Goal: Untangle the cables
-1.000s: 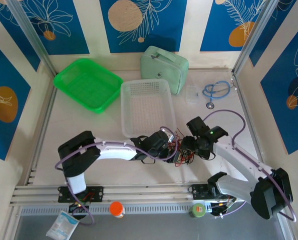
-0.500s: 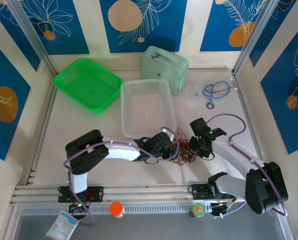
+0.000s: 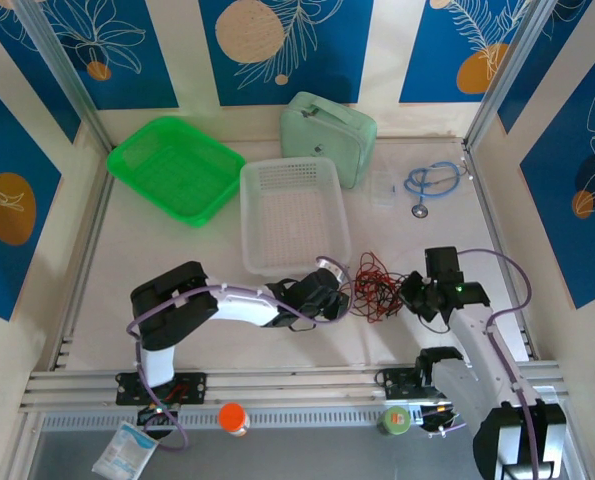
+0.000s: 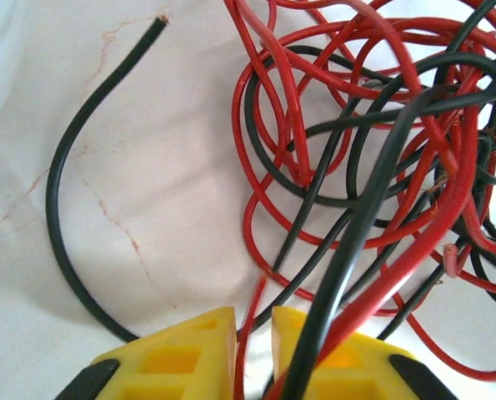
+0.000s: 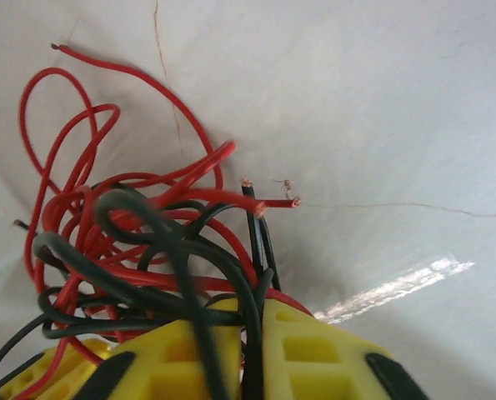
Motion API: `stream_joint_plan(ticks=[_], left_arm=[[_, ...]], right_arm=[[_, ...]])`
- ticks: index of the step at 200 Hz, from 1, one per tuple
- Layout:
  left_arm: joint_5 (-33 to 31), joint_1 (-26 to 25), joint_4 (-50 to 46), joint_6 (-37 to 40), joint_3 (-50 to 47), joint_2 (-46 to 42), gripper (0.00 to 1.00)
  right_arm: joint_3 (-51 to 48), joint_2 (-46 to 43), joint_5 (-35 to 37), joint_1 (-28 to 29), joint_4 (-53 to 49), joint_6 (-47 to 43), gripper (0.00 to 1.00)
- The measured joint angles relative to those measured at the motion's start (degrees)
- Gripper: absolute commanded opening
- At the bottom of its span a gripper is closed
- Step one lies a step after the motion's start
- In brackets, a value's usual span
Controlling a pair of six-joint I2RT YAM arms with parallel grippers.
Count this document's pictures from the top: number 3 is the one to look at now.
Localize white plastic basket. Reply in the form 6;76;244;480
239;156;353;278

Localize green plastic basket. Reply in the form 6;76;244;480
105;115;247;229

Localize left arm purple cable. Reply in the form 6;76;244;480
125;256;353;454

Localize aluminium frame post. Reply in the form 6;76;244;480
462;0;558;151
14;0;116;151

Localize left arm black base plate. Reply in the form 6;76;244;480
115;370;209;407

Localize jar with orange lid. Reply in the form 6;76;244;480
218;402;252;438

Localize slotted grey cable duct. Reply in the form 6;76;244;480
39;405;478;432

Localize white printed packet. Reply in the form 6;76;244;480
90;420;159;479

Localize jar with green lid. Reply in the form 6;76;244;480
376;405;412;436

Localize blue stethoscope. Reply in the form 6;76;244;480
403;160;471;220

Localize mint green zip pouch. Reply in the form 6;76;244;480
279;91;378;190

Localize aluminium mounting rail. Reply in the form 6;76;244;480
19;362;571;414

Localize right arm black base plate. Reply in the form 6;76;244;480
375;367;423;401

